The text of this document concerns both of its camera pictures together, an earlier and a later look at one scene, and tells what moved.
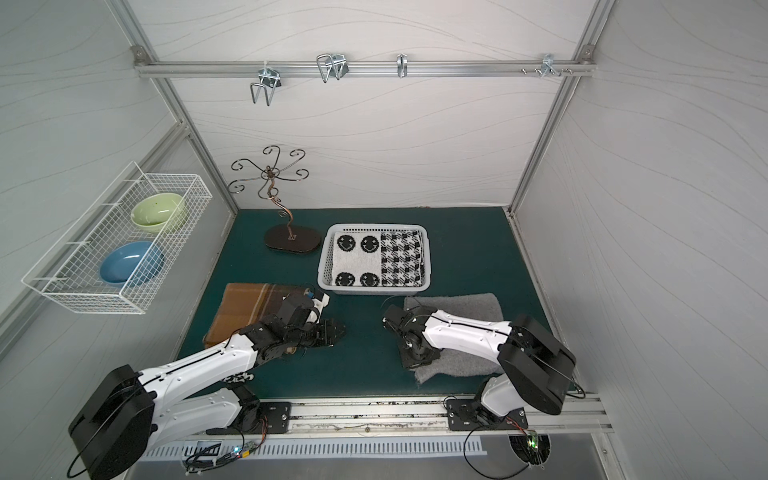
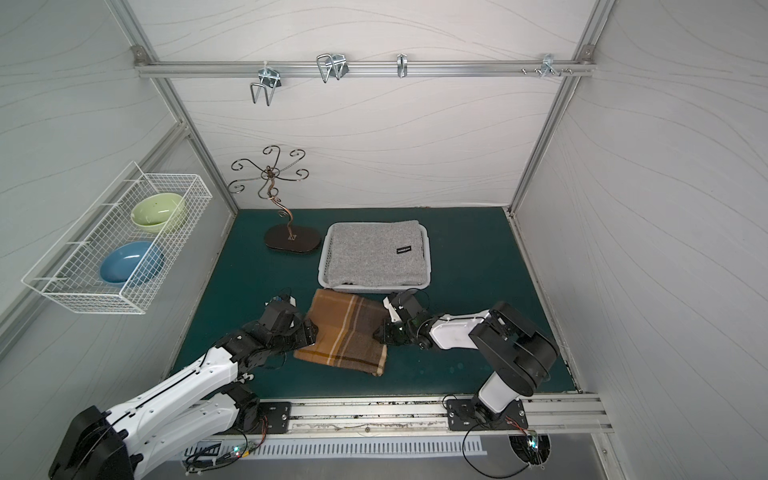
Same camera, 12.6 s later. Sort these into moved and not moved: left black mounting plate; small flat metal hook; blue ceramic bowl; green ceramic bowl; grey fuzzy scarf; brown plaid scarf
Moved: grey fuzzy scarf; brown plaid scarf
Not moved: small flat metal hook; blue ceramic bowl; green ceramic bowl; left black mounting plate
